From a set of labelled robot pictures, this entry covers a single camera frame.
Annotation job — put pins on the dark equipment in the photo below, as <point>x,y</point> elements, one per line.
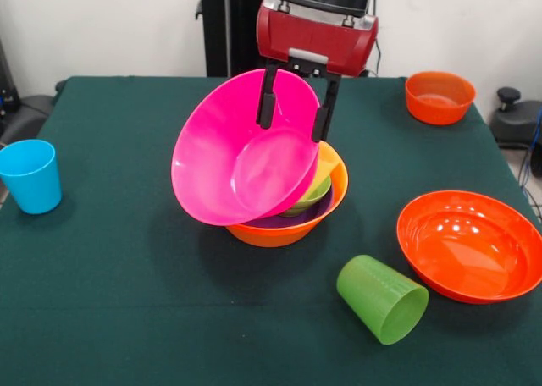
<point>6,77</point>

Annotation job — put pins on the small green bowl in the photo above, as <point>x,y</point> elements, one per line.
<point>311,197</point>

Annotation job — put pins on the purple bowl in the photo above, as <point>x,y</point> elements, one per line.
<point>296,221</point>

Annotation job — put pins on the blue cup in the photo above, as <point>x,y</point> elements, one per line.
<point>34,178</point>

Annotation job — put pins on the large orange bowl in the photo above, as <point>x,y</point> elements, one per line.
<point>271,237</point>

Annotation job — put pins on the yellow cup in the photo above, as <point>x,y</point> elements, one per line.
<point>326,166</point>

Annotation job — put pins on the green cup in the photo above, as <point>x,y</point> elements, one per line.
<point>381,299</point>

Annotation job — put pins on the wide red-orange bowl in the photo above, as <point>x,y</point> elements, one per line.
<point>466,250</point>

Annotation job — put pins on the large pink bowl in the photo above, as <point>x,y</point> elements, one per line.
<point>237,157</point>

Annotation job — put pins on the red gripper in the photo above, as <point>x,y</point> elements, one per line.
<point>313,39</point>

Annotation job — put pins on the dark green tablecloth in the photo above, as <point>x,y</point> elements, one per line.
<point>127,318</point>

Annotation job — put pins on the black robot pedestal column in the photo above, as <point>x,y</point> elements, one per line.
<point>228,22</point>

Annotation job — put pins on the small orange bowl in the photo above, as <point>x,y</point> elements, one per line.
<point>440,106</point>

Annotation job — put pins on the black stand base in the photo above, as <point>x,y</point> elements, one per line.
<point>29,115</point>
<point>514,119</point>

